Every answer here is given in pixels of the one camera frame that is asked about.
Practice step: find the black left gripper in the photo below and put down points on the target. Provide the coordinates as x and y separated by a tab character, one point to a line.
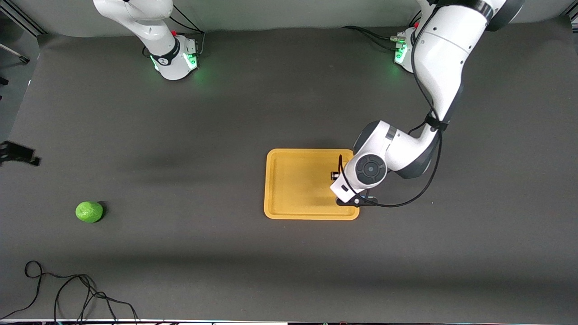
334	174

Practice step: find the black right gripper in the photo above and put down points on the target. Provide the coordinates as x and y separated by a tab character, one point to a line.
18	152

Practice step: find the green apple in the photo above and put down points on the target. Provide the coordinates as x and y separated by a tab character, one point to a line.
89	211

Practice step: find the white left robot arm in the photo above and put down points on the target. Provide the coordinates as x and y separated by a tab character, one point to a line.
442	58

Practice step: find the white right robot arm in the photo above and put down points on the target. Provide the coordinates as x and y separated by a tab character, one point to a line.
163	48

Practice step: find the yellow plastic tray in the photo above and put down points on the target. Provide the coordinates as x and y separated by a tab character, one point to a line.
298	185

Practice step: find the dark grey table mat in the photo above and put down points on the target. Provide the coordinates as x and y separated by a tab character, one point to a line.
203	253

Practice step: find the aluminium frame rail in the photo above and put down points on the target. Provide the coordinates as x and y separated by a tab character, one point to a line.
22	20

